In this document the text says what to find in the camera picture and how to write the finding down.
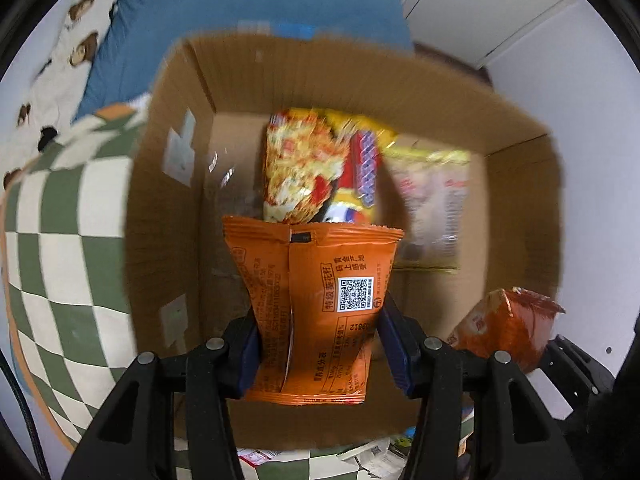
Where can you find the blue bed sheet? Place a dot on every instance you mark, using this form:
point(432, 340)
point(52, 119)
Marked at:
point(225, 5)

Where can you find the clear yellow-edged snack packet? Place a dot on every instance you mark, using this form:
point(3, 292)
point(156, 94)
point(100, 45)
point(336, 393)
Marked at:
point(435, 210)

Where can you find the white wardrobe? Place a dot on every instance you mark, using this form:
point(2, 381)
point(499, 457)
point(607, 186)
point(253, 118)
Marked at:
point(475, 10)

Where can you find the orange snack packet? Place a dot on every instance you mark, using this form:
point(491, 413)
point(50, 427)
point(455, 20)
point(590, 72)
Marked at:
point(505, 330)
point(310, 285)

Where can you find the green white checkered blanket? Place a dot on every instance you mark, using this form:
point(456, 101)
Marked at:
point(50, 260)

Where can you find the bear print pillow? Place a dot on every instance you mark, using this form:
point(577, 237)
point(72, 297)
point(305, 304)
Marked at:
point(65, 70)

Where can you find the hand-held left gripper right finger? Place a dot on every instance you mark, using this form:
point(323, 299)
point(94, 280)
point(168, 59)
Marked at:
point(396, 355)

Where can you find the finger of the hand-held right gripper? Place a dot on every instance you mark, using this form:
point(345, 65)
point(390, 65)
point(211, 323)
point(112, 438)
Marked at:
point(570, 375)

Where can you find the yellow red noodle packet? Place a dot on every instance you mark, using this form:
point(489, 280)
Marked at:
point(300, 170)

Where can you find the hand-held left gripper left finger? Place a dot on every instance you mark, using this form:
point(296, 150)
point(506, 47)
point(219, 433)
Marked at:
point(248, 360)

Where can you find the red white packet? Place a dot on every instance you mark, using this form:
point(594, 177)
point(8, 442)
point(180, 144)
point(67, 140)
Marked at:
point(257, 457)

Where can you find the brown cardboard box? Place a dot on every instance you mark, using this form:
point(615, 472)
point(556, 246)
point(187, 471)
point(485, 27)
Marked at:
point(350, 80)

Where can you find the white printed packet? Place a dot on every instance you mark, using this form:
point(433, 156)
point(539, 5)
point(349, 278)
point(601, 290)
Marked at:
point(375, 457)

